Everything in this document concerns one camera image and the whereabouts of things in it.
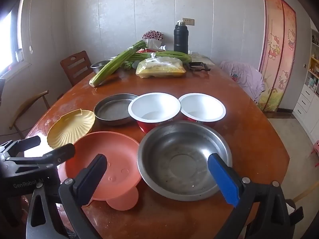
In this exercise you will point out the white shelf cabinet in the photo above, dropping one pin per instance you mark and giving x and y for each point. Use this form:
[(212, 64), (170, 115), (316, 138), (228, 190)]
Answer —
[(306, 97)]

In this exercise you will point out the pink stool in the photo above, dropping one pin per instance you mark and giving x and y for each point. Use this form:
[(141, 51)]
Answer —
[(315, 151)]

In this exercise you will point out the bag of yellow noodles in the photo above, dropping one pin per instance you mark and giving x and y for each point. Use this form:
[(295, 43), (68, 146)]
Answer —
[(162, 69)]

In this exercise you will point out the brown wooden chair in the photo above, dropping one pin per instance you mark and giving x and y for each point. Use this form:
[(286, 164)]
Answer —
[(77, 64)]

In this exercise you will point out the yellow shell-shaped plate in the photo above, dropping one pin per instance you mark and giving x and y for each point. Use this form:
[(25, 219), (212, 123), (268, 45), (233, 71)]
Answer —
[(69, 129)]

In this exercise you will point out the black thermos bottle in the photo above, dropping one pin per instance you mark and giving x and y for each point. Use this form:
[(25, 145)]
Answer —
[(180, 39)]

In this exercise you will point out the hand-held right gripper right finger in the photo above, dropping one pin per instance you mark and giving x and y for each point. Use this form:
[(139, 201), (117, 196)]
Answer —
[(224, 179)]

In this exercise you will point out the light wooden armchair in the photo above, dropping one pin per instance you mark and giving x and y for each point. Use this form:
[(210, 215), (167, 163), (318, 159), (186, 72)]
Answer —
[(25, 105)]

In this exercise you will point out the celery bunch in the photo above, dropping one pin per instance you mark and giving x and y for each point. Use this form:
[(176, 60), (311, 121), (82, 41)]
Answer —
[(112, 66), (172, 54)]

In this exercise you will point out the pink plastic plate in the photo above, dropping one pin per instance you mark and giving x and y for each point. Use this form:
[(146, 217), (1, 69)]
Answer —
[(112, 149)]

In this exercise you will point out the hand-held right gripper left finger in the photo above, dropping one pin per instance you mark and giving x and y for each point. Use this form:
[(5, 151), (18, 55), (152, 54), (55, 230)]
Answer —
[(92, 176)]

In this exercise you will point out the black kitchen tool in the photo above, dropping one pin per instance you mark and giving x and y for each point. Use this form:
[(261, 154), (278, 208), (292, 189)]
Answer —
[(198, 66)]

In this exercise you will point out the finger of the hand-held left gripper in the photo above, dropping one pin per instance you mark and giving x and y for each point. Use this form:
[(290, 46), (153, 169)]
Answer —
[(62, 151), (25, 143)]

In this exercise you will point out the red snack packet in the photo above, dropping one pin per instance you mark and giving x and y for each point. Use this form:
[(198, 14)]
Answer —
[(142, 51)]

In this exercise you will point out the green leafy vegetable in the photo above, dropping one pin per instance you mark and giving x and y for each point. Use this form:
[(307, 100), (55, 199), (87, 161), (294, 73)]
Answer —
[(127, 66)]

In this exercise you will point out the shallow steel plate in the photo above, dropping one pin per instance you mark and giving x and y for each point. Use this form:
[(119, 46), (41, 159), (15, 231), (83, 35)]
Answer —
[(112, 109)]

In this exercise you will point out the window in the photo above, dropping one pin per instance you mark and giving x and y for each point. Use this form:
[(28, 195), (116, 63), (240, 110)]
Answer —
[(7, 42)]

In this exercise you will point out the large steel bowl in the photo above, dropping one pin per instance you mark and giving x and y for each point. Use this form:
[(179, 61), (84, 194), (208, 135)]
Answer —
[(174, 154)]

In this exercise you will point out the small steel basin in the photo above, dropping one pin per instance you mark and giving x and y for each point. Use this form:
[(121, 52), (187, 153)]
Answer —
[(98, 66)]

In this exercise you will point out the pink cartoon door curtain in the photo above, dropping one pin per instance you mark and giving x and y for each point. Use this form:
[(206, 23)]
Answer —
[(276, 42)]

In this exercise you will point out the dried flower bouquet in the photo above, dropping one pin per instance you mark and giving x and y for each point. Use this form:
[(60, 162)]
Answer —
[(152, 36)]

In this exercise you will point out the red and white bowl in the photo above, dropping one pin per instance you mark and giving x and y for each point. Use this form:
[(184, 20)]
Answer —
[(154, 104), (201, 104)]

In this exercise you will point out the wall outlet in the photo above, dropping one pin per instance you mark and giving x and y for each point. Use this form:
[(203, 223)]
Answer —
[(188, 21)]

